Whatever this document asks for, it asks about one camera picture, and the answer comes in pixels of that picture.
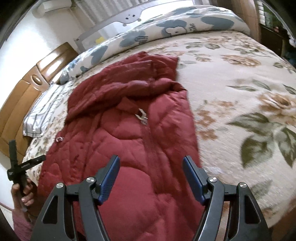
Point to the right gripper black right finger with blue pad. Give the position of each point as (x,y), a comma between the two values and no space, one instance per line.
(245,219)

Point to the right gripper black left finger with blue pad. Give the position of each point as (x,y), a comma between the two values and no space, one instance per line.
(68,206)

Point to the red quilted down jacket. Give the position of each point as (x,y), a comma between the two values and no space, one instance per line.
(135,109)

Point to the pink sleeved left forearm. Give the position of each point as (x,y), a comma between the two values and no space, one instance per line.
(23,225)

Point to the person's left hand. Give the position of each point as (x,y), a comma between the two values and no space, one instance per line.
(24,200)

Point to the wooden headboard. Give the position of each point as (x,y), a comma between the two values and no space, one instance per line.
(26,92)

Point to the striped white pillow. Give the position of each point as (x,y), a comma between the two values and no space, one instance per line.
(41,113)

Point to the floral cream bedspread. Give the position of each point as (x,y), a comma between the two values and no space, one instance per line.
(242,96)

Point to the blue white cartoon duvet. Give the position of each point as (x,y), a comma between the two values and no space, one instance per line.
(192,19)

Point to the wooden wardrobe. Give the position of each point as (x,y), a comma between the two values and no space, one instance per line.
(247,10)

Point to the grey bed guard rail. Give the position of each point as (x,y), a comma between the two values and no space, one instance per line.
(103,20)

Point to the white wall air conditioner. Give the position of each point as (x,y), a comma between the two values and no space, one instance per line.
(52,5)

